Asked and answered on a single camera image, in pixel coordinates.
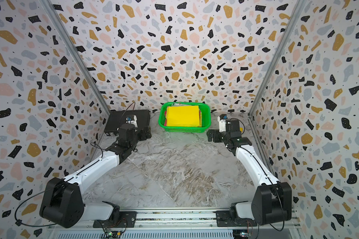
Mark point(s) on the green plastic basket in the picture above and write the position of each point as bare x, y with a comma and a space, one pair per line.
185, 117

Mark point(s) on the black hard case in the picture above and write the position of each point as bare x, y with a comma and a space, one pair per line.
118, 118

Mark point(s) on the plain yellow raincoat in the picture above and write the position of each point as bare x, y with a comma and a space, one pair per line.
184, 116

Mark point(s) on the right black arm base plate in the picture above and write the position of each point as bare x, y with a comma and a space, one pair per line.
229, 219

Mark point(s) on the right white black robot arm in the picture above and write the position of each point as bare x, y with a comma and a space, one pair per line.
272, 201

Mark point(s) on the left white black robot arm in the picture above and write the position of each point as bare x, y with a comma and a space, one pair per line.
62, 201

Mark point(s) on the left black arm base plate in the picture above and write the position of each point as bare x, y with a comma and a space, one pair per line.
119, 219

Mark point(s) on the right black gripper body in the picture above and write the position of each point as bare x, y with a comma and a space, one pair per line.
219, 137

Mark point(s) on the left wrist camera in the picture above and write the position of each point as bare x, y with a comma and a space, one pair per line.
132, 119

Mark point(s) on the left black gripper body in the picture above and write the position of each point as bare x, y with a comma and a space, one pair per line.
138, 136

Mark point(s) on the pink raincoat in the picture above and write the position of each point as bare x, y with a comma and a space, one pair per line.
201, 115

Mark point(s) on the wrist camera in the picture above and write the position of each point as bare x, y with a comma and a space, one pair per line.
132, 119
222, 122

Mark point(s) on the aluminium mounting rail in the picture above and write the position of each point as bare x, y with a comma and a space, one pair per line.
179, 223

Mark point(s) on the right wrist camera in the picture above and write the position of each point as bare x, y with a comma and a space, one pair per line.
222, 122

